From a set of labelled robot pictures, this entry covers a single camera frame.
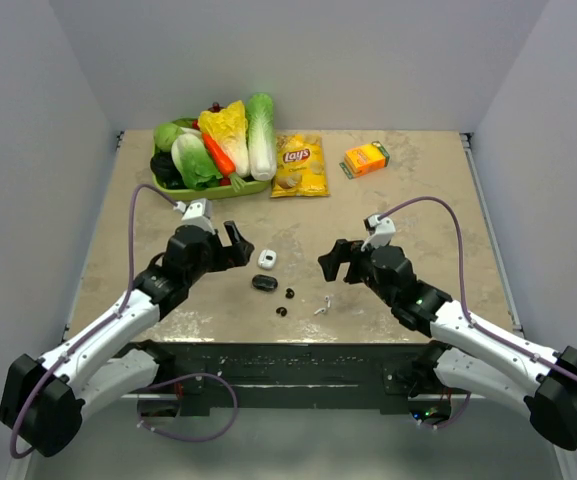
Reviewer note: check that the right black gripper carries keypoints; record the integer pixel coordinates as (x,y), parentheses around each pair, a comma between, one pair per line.
(344,251)

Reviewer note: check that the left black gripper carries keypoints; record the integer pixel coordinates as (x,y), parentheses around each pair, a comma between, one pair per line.
(233,255)

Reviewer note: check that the white earbud charging case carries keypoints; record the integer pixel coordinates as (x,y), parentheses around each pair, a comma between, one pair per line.
(267,259)

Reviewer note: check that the black earbud charging case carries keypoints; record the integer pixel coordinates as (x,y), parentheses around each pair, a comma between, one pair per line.
(264,283)

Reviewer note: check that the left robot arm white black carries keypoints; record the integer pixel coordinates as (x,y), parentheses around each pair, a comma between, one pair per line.
(46,400)

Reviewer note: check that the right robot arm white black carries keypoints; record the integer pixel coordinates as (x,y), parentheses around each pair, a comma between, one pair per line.
(481,358)

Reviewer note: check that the green plastic vegetable tray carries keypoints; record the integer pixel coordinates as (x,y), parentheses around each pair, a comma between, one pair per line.
(214,193)

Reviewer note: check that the orange toy carrot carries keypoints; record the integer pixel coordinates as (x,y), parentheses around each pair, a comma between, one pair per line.
(224,164)

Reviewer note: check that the green white bok choy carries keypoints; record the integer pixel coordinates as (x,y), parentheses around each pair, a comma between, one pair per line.
(195,165)

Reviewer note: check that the yellow Lays chips bag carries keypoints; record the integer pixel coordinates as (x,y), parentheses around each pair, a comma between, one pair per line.
(301,170)

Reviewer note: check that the orange green carton box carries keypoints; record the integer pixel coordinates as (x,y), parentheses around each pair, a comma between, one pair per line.
(365,159)

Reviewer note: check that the dark green toy vegetable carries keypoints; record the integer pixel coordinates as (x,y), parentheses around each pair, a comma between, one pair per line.
(166,173)

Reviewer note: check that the yellow toy cabbage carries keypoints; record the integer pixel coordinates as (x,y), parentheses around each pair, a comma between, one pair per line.
(228,128)

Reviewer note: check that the round green cabbage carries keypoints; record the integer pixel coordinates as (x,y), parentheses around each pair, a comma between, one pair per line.
(164,135)

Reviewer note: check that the tall green napa cabbage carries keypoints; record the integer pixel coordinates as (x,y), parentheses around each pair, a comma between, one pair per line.
(261,137)

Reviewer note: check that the dark red toy grapes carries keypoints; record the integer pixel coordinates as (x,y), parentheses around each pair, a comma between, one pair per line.
(215,107)

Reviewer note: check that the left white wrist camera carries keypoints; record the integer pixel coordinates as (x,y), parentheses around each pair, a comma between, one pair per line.
(197,213)

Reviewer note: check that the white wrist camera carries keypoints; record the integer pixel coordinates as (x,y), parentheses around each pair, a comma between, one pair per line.
(380,232)
(197,213)

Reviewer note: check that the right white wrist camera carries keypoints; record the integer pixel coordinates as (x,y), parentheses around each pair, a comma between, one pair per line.
(380,232)

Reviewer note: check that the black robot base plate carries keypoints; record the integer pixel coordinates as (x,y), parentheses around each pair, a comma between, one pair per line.
(196,378)

